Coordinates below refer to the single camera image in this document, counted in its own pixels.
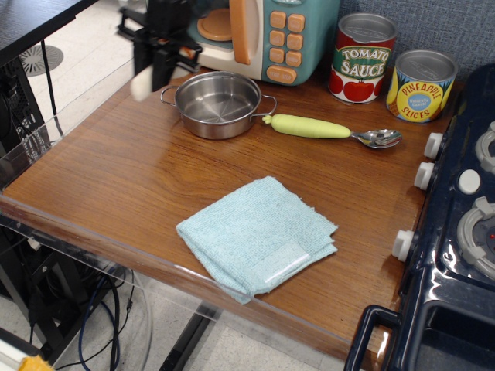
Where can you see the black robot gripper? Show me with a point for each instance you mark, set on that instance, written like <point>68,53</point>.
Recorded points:
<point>160,39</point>

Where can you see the teal toy microwave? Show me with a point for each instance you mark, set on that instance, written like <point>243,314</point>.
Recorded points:
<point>274,41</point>

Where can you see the small steel pot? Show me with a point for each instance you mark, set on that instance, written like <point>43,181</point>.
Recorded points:
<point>219,105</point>

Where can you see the black desk at left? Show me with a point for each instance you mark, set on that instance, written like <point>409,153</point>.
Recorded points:
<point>25,23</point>

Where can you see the tomato sauce can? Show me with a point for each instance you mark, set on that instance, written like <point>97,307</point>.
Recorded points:
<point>363,48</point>

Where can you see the light blue folded cloth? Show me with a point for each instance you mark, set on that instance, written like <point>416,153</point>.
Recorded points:
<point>257,237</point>

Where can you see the pineapple slices can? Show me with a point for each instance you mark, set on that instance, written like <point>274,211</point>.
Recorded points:
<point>420,85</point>

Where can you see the white stove knob top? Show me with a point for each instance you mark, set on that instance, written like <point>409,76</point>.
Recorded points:
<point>433,145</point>

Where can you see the white stove knob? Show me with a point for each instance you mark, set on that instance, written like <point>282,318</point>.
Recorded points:
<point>433,145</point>
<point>424,175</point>
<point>402,244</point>

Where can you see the white stove knob middle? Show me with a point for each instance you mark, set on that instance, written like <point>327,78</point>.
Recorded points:
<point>424,175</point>

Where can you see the black table leg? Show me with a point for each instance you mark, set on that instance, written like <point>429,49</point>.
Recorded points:
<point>180,353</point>

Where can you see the white stove knob bottom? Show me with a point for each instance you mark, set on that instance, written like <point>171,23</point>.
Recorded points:
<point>402,244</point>

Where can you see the yellow sponge at corner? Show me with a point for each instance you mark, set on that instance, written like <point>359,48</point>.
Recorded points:
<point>34,363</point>

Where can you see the dark blue toy stove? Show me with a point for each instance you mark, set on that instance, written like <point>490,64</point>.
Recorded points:
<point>445,320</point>

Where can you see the spoon with green carrot handle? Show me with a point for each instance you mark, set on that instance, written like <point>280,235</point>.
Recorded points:
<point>312,128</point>

